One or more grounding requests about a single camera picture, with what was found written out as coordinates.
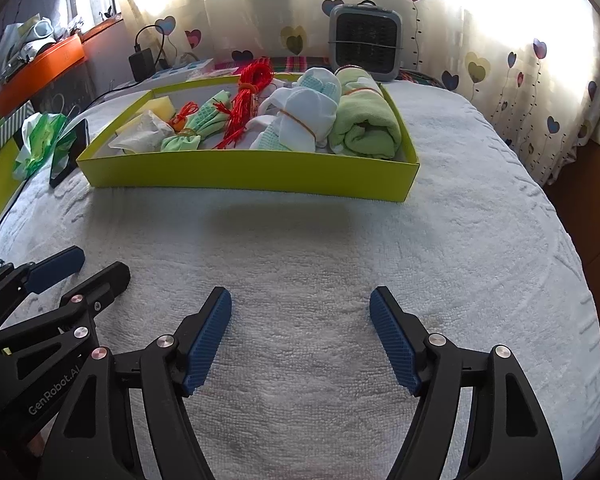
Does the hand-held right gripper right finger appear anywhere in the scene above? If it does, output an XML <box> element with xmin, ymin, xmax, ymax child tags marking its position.
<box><xmin>370</xmin><ymin>286</ymin><xmax>563</xmax><ymax>480</ymax></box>

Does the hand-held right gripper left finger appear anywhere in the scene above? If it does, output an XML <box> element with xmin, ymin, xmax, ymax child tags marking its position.
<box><xmin>37</xmin><ymin>286</ymin><xmax>232</xmax><ymax>480</ymax></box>

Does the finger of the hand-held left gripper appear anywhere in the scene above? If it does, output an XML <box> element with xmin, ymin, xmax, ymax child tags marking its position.
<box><xmin>0</xmin><ymin>246</ymin><xmax>86</xmax><ymax>328</ymax></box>
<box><xmin>0</xmin><ymin>261</ymin><xmax>131</xmax><ymax>356</ymax></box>

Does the white paper packet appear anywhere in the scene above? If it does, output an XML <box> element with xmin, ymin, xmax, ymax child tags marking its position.
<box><xmin>108</xmin><ymin>110</ymin><xmax>173</xmax><ymax>153</ymax></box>

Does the yellow-green cardboard box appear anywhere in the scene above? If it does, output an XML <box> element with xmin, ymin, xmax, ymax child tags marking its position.
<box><xmin>76</xmin><ymin>71</ymin><xmax>421</xmax><ymax>203</ymax></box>

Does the green cloth bundle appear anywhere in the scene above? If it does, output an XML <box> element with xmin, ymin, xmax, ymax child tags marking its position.
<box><xmin>160</xmin><ymin>90</ymin><xmax>229</xmax><ymax>152</ymax></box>

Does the red cord bundle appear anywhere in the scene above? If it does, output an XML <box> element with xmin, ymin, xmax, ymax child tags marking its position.
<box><xmin>215</xmin><ymin>58</ymin><xmax>274</xmax><ymax>151</ymax></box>

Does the white sock bundle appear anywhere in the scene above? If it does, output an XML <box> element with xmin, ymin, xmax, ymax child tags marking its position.
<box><xmin>250</xmin><ymin>85</ymin><xmax>338</xmax><ymax>152</ymax></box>

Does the pale green sock bundle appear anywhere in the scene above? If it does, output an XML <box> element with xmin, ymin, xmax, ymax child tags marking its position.
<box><xmin>297</xmin><ymin>66</ymin><xmax>342</xmax><ymax>106</ymax></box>

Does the black smartphone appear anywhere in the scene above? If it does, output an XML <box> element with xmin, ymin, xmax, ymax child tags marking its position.
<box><xmin>50</xmin><ymin>120</ymin><xmax>89</xmax><ymax>188</ymax></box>

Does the striped green gift box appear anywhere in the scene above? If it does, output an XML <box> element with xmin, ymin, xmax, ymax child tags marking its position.
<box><xmin>0</xmin><ymin>100</ymin><xmax>33</xmax><ymax>222</ymax></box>

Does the green tissue pack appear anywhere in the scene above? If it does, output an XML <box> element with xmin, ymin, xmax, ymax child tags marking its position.
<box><xmin>12</xmin><ymin>112</ymin><xmax>68</xmax><ymax>181</ymax></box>

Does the yellow green sponge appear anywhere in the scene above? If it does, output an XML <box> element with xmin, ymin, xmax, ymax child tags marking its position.
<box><xmin>150</xmin><ymin>98</ymin><xmax>177</xmax><ymax>122</ymax></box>

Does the orange shelf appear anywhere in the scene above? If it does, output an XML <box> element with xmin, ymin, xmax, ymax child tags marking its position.
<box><xmin>0</xmin><ymin>35</ymin><xmax>86</xmax><ymax>117</ymax></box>

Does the rolled green towel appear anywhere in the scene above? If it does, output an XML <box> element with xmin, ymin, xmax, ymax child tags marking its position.
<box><xmin>326</xmin><ymin>66</ymin><xmax>403</xmax><ymax>161</ymax></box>

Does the black charger adapter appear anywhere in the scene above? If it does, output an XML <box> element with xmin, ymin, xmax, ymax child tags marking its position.
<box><xmin>129</xmin><ymin>50</ymin><xmax>156</xmax><ymax>82</ymax></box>

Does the wooden cabinet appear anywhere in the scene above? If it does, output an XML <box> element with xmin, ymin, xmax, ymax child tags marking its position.
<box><xmin>545</xmin><ymin>145</ymin><xmax>600</xmax><ymax>361</ymax></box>

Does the pile of assorted packets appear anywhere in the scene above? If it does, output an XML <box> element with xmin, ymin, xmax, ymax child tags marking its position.
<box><xmin>0</xmin><ymin>7</ymin><xmax>83</xmax><ymax>81</ymax></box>

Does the pink white packet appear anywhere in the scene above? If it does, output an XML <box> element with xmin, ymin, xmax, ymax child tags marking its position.
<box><xmin>185</xmin><ymin>67</ymin><xmax>241</xmax><ymax>82</ymax></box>

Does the small grey heater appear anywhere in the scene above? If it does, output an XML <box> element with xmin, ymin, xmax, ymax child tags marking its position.
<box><xmin>328</xmin><ymin>1</ymin><xmax>403</xmax><ymax>82</ymax></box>

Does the heart print curtain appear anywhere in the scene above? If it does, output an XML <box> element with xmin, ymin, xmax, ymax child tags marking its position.
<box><xmin>112</xmin><ymin>0</ymin><xmax>600</xmax><ymax>186</ymax></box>

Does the black charging cable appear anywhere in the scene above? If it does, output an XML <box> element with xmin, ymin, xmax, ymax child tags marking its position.
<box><xmin>0</xmin><ymin>25</ymin><xmax>177</xmax><ymax>265</ymax></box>

